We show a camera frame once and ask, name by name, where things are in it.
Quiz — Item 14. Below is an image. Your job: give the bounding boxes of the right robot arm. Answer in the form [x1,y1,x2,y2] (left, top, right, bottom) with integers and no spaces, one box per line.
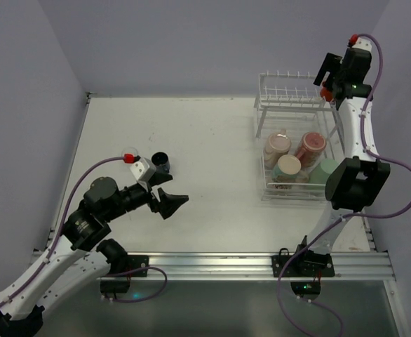
[298,46,391,263]

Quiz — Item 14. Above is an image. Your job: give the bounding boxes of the mint green cup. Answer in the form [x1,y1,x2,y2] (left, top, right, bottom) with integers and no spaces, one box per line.
[309,159,339,188]

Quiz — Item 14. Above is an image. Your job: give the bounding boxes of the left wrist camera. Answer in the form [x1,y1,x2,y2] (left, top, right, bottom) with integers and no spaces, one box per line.
[130,157,156,185]

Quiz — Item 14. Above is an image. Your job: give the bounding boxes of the pink patterned mug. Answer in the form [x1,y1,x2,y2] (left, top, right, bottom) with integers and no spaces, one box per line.
[295,132,327,169]

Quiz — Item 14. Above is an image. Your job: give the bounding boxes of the orange mug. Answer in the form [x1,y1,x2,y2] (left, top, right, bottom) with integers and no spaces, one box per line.
[320,81,334,103]

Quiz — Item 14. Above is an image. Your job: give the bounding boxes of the left black controller box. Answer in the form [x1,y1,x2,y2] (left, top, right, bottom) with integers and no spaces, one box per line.
[100,280,130,298]

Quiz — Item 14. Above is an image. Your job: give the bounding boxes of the white wire dish rack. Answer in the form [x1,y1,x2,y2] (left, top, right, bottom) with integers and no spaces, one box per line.
[254,72,343,201]

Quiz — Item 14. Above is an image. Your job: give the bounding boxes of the cream mug with teal base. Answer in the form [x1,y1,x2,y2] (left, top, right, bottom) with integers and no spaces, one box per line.
[271,154,302,183]

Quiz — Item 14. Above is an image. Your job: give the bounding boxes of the right black controller box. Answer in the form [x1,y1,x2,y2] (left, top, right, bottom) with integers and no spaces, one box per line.
[290,282,321,300]

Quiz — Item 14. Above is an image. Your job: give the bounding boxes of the light pink ribbed mug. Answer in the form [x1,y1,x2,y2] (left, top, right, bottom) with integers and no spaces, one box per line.
[264,128,292,169]

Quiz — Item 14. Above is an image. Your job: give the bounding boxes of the aluminium mounting rail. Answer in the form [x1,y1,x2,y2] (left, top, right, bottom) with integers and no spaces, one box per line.
[25,249,392,282]

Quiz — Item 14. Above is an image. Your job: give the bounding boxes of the black controller box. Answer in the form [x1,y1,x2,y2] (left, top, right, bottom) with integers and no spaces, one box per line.
[290,282,321,300]
[100,280,130,298]

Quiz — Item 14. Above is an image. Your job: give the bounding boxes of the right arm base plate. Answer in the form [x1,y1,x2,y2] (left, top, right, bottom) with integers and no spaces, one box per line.
[271,248,335,278]

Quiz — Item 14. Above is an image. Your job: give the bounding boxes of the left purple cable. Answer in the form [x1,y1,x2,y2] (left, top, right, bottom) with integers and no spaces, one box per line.
[0,153,170,320]

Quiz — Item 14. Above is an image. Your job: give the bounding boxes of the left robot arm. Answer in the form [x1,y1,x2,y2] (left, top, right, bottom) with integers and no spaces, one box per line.
[0,164,189,336]

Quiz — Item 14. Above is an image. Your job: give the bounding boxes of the dark blue mug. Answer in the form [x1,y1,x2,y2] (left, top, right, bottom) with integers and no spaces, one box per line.
[151,152,170,173]

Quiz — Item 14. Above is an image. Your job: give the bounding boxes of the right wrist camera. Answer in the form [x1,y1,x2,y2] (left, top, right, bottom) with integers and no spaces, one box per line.
[347,34,372,53]

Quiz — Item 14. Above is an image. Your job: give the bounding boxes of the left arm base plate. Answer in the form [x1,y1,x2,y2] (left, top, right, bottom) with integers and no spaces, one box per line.
[100,253,150,278]

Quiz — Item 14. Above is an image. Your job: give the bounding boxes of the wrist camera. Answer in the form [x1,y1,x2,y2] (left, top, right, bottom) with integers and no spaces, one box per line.
[130,157,156,185]
[347,34,372,53]

